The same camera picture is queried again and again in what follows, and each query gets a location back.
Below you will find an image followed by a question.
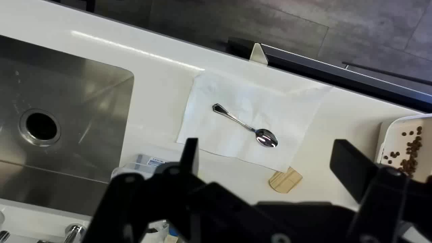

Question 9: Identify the small tan cork piece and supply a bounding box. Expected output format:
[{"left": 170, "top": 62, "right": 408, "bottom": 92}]
[{"left": 268, "top": 166, "right": 304, "bottom": 196}]

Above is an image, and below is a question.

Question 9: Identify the white foam clamshell container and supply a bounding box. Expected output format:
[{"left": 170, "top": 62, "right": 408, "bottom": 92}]
[{"left": 376, "top": 114, "right": 432, "bottom": 184}]

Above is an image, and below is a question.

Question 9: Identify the small white tag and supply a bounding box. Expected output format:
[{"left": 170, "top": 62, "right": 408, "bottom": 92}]
[{"left": 249, "top": 42, "right": 270, "bottom": 66}]

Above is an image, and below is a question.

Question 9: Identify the brown coffee beans pile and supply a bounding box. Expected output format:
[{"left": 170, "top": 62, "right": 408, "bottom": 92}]
[{"left": 382, "top": 126, "right": 424, "bottom": 176}]

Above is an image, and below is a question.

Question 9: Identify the dark lower cabinet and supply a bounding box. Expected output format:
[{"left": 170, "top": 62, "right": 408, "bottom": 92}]
[{"left": 227, "top": 38, "right": 432, "bottom": 114}]

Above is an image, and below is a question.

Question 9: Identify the small metal spoon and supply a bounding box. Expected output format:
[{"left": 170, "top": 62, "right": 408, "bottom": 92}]
[{"left": 211, "top": 103, "right": 280, "bottom": 149}]

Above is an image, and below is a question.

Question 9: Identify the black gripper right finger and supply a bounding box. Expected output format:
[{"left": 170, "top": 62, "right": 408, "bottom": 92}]
[{"left": 330, "top": 138, "right": 385, "bottom": 204}]

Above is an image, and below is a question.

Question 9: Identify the stainless steel sink basin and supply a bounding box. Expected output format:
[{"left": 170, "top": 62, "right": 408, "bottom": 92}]
[{"left": 0, "top": 35, "right": 135, "bottom": 218}]

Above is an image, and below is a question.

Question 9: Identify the clear plastic tub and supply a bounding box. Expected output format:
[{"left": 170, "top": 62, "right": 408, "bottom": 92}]
[{"left": 112, "top": 153, "right": 169, "bottom": 180}]

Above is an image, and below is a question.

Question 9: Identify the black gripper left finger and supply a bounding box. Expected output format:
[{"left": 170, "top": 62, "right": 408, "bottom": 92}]
[{"left": 178, "top": 137, "right": 200, "bottom": 176}]

